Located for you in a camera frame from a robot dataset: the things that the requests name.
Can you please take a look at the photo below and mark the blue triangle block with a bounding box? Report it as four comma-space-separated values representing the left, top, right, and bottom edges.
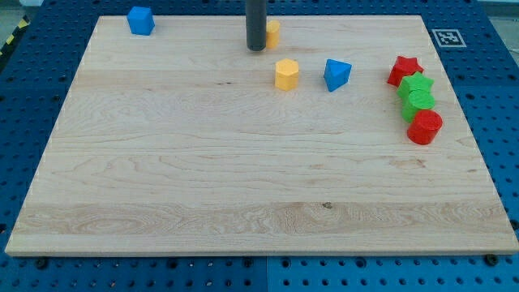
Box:
324, 59, 352, 92

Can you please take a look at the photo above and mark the yellow hexagon block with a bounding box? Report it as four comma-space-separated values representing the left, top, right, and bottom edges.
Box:
275, 58, 299, 91

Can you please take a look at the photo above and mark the light wooden board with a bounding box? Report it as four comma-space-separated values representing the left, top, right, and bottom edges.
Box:
6, 15, 518, 257

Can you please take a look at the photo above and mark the yellow cylinder block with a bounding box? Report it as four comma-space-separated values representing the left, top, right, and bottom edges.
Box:
266, 20, 281, 49

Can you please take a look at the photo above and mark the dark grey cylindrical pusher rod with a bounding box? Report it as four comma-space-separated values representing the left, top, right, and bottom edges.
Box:
245, 0, 267, 52

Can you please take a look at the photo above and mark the green cylinder block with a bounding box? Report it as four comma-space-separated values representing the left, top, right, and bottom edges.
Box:
401, 90, 435, 122

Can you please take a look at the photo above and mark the red star block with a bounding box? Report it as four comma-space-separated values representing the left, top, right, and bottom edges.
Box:
387, 55, 424, 87

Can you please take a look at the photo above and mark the red cylinder block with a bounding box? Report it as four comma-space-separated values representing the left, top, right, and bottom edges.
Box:
407, 109, 443, 145

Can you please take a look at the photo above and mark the green star block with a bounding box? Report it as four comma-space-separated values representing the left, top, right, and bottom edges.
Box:
397, 71, 435, 100

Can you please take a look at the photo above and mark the blue cube block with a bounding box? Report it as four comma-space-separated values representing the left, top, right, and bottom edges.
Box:
127, 6, 155, 36

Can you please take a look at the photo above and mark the white fiducial marker tag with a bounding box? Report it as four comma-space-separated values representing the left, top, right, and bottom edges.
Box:
431, 28, 466, 48

